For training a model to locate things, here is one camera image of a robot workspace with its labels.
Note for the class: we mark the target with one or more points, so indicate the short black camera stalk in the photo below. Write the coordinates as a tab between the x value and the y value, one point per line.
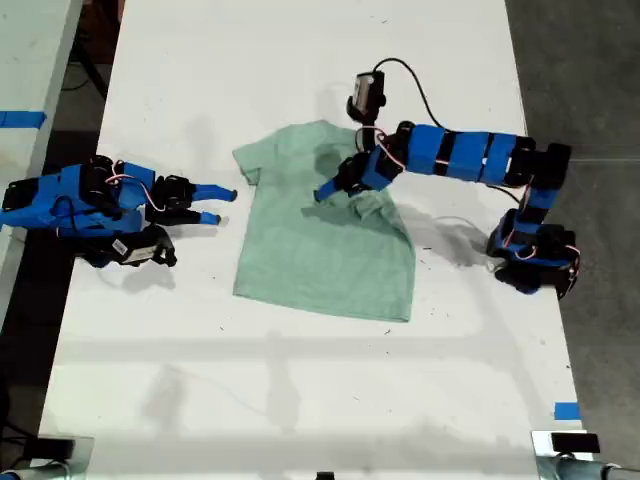
367	136

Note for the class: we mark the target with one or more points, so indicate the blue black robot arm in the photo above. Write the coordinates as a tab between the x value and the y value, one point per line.
70	200
465	155

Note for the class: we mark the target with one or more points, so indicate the black camera box with label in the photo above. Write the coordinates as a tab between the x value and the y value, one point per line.
367	97
135	250

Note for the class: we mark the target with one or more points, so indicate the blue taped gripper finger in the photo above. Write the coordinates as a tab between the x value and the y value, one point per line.
215	191
328	187
207	218
332	193

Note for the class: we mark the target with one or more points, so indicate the small blue tape square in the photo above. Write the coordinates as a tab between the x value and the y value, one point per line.
567	411

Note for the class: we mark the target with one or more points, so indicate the white side table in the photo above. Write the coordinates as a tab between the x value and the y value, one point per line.
30	75

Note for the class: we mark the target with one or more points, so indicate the long blue tape strip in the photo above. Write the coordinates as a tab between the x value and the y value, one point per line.
22	119

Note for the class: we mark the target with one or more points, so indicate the small black box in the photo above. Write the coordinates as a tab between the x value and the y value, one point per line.
55	447
575	443

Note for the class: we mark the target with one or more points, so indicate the pale green T-shirt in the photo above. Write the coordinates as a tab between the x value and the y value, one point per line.
325	265

